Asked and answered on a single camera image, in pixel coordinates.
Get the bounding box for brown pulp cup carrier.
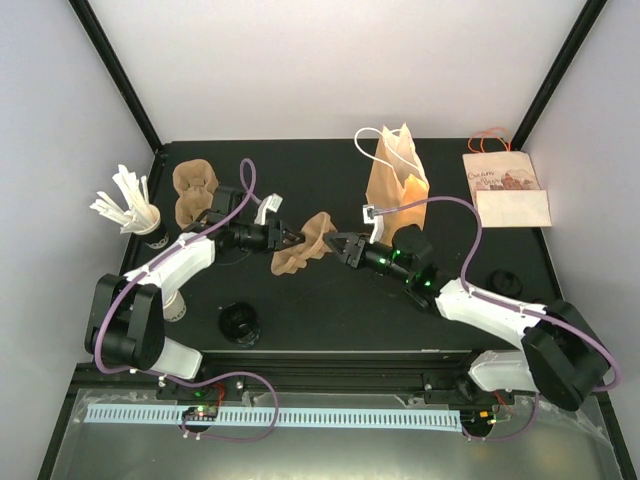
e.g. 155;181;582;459
271;211;337;276

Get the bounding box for brown paper takeout bag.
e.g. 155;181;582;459
354;123;431;234

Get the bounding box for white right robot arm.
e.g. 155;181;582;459
324;225;611;411

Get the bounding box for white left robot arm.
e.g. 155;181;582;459
85;187;305;399

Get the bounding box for white paper coffee cup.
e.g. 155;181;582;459
163;290;187;323

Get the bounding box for stack of black cup lids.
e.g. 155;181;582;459
218;302;261;348

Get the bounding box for stack of pulp cup carriers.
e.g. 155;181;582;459
172;159;219;229

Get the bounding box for cup of white wrapped stirrers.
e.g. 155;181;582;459
89;164;169;250

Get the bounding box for black lid on table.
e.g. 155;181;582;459
486;269;523;298

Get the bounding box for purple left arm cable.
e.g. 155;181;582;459
93;158;279;445

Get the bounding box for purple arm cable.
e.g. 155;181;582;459
93;158;279;445
372;195;624;444

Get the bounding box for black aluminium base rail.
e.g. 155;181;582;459
74;349;601;406

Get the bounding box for printed paper bag orange handles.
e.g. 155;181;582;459
462;127;552;228

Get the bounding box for light blue cable duct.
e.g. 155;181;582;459
84;404;462;433

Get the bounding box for black left frame post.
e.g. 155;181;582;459
68;0;163;153

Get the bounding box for black frame post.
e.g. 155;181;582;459
511;0;608;151
68;0;163;153

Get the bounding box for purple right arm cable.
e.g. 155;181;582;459
372;195;624;444

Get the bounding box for black right frame post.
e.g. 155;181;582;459
511;0;608;151

